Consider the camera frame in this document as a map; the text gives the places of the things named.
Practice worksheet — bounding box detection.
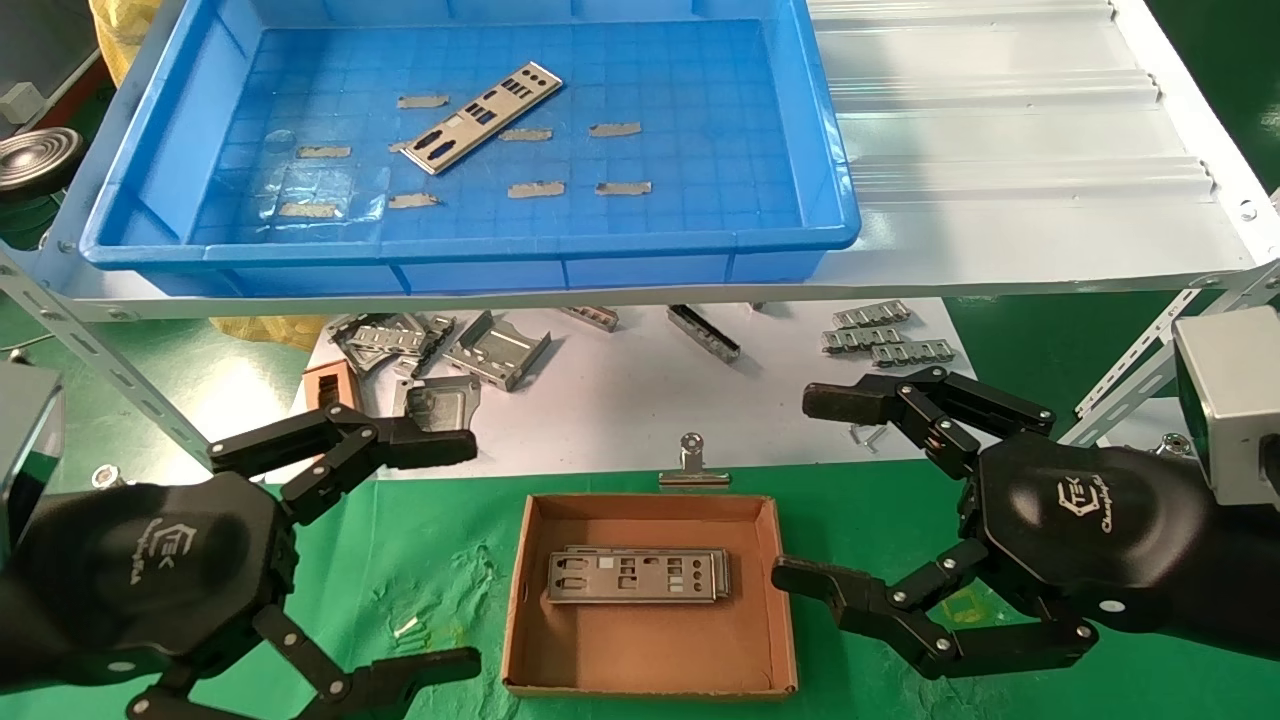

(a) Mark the white perforated rack strut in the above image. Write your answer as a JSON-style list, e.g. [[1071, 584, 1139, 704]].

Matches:
[[1058, 262, 1280, 448], [0, 250, 226, 461]]

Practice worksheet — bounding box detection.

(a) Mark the silver ribbed metal strip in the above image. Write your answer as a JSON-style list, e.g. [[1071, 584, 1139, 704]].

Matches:
[[870, 339, 956, 368], [821, 326, 906, 354], [833, 300, 912, 329]]

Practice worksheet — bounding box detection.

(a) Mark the yellow plastic bag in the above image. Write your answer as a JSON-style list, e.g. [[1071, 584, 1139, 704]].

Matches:
[[208, 315, 333, 352], [88, 0, 166, 89]]

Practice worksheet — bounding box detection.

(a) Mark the folded sheet metal bracket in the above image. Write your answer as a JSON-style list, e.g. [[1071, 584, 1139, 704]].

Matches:
[[442, 310, 553, 392]]

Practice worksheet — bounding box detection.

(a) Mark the green table cloth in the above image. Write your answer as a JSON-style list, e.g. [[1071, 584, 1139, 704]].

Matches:
[[0, 470, 1280, 720]]

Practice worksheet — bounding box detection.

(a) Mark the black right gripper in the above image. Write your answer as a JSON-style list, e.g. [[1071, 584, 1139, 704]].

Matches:
[[772, 366, 1280, 681]]

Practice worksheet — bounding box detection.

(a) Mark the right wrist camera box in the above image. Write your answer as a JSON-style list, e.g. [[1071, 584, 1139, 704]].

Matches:
[[1172, 305, 1280, 506]]

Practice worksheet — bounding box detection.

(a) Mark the dark metal bar part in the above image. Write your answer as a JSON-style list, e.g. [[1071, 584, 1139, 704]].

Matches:
[[667, 304, 742, 363]]

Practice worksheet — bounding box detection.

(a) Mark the slotted metal bracket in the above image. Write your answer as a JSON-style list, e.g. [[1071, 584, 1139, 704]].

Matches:
[[330, 313, 433, 376], [395, 314, 458, 379]]

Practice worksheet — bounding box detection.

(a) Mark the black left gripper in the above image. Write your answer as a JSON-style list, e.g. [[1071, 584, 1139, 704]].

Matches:
[[0, 405, 483, 720]]

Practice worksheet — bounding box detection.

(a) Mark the clear tape patch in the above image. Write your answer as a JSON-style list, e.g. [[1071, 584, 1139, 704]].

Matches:
[[255, 165, 391, 226]]

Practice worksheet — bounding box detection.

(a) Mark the brown cardboard box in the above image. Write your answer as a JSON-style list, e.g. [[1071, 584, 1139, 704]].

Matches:
[[501, 493, 799, 698]]

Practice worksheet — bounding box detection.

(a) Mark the brown part holder tray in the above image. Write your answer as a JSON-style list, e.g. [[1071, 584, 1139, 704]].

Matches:
[[303, 360, 363, 413]]

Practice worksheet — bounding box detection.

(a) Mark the white metal rack shelf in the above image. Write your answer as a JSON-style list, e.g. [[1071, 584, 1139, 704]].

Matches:
[[0, 0, 1280, 323]]

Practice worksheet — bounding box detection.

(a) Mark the white board sheet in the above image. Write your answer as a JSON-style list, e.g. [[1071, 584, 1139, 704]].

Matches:
[[305, 298, 986, 483]]

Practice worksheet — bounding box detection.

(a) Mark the blue plastic tray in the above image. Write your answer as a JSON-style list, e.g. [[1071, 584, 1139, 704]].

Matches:
[[78, 0, 863, 298]]

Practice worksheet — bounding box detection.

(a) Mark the grey metal frame part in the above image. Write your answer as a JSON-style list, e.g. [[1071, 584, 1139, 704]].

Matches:
[[392, 375, 483, 434]]

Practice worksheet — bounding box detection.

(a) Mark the black round stool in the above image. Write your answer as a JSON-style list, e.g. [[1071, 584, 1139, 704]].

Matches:
[[0, 127, 88, 246]]

